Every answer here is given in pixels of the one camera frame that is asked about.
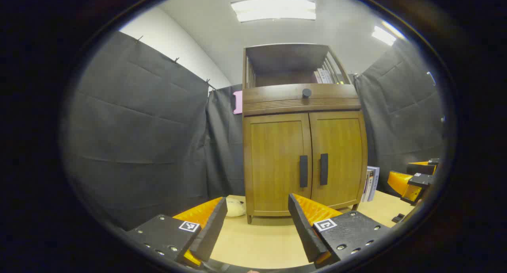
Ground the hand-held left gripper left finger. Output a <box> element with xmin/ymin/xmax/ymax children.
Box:
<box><xmin>126</xmin><ymin>197</ymin><xmax>228</xmax><ymax>267</ymax></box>

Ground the cream plush toy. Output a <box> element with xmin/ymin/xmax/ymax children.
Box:
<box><xmin>226</xmin><ymin>199</ymin><xmax>247</xmax><ymax>217</ymax></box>

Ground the wooden double-door shoe cabinet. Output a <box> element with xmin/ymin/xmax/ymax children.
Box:
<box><xmin>242</xmin><ymin>43</ymin><xmax>369</xmax><ymax>225</ymax></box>

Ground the white pink book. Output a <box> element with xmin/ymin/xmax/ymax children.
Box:
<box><xmin>361</xmin><ymin>168</ymin><xmax>372</xmax><ymax>202</ymax></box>

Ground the black door handle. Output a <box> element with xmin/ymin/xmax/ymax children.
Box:
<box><xmin>299</xmin><ymin>155</ymin><xmax>309</xmax><ymax>188</ymax></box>
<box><xmin>320</xmin><ymin>153</ymin><xmax>329</xmax><ymax>186</ymax></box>

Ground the black backdrop cloth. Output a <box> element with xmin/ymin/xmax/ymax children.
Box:
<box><xmin>63</xmin><ymin>31</ymin><xmax>446</xmax><ymax>231</ymax></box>

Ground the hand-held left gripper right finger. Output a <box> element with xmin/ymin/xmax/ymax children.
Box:
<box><xmin>288</xmin><ymin>193</ymin><xmax>391</xmax><ymax>269</ymax></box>

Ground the large rectangular ceiling light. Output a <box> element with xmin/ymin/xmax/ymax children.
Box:
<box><xmin>231</xmin><ymin>0</ymin><xmax>316</xmax><ymax>23</ymax></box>

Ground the white blue book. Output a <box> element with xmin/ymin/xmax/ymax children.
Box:
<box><xmin>368</xmin><ymin>166</ymin><xmax>380</xmax><ymax>202</ymax></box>

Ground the wooden cabinet door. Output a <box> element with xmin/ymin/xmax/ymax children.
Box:
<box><xmin>310</xmin><ymin>111</ymin><xmax>365</xmax><ymax>209</ymax></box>
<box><xmin>250</xmin><ymin>114</ymin><xmax>313</xmax><ymax>212</ymax></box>

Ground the wooden cabinet drawer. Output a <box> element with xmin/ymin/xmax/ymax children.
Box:
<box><xmin>243</xmin><ymin>84</ymin><xmax>362</xmax><ymax>116</ymax></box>

